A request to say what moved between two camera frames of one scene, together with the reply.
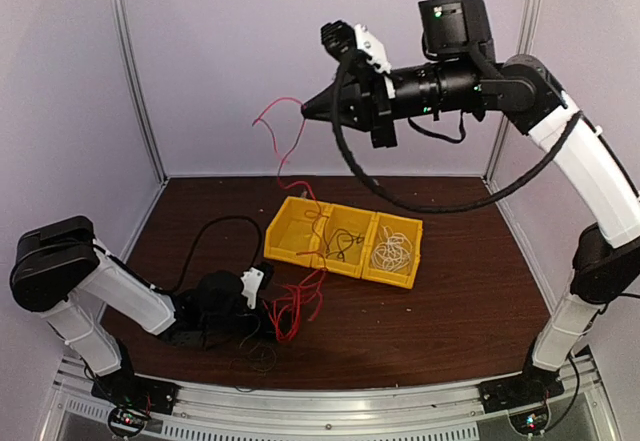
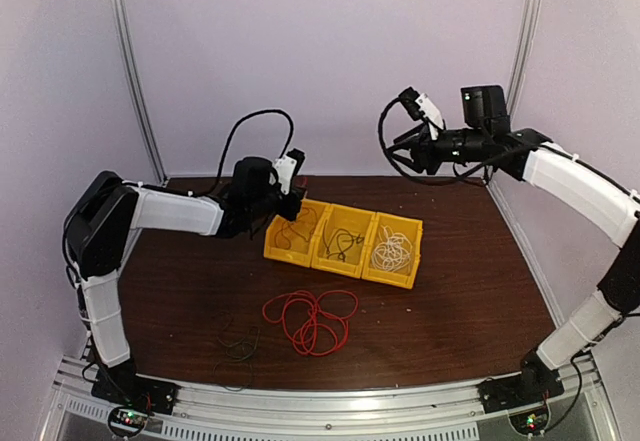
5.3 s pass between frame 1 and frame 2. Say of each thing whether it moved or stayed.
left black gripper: moved
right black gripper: moved
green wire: moved
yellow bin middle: stayed
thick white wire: stayed
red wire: moved
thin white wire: stayed
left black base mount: stayed
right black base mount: stayed
